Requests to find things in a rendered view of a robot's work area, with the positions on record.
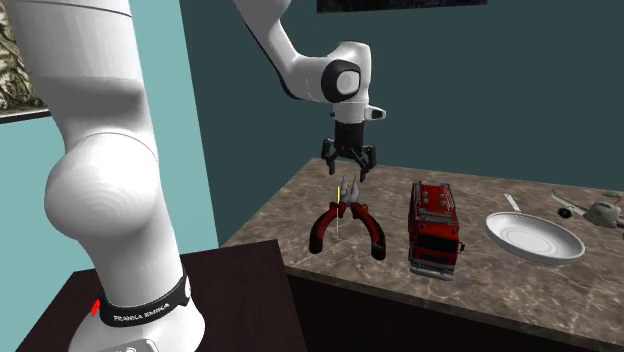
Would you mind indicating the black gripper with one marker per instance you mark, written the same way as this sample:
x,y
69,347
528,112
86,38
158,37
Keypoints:
x,y
349,137

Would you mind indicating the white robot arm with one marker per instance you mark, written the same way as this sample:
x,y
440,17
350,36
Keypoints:
x,y
102,195

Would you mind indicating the thin yellow white stick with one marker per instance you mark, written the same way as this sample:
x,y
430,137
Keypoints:
x,y
338,214

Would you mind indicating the red toy fire truck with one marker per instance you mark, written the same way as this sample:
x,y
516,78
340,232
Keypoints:
x,y
434,234

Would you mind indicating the dark robot stand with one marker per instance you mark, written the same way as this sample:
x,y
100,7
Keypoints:
x,y
244,292

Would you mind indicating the white frying pan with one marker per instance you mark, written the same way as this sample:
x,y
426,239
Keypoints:
x,y
534,239

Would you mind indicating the grey toy airplane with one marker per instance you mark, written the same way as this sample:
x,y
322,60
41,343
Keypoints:
x,y
602,212

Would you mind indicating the dark wall picture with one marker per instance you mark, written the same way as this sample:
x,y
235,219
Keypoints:
x,y
400,4

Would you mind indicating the framed patterned wall picture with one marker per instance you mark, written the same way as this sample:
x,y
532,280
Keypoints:
x,y
12,73

